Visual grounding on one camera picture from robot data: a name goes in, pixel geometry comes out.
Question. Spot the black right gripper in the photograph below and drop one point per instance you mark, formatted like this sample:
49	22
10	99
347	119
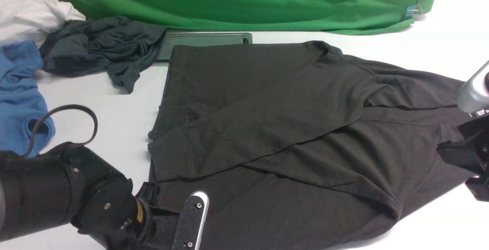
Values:
471	154

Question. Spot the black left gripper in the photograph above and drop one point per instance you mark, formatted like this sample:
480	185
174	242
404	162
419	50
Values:
137	223

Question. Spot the gray long-sleeve top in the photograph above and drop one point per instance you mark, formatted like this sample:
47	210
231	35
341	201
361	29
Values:
299	146

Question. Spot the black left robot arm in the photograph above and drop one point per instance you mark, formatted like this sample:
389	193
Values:
72	185

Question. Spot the blue binder clip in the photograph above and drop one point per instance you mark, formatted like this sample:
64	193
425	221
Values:
412	11

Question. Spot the blue t-shirt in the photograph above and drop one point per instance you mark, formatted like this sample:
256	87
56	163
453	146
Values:
21	104

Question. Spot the dark gray crumpled garment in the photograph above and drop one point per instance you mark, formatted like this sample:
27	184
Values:
118	45

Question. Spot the white crumpled garment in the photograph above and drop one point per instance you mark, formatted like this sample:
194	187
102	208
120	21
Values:
22	20

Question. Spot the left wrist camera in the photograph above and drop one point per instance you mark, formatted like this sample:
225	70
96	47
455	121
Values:
189	229

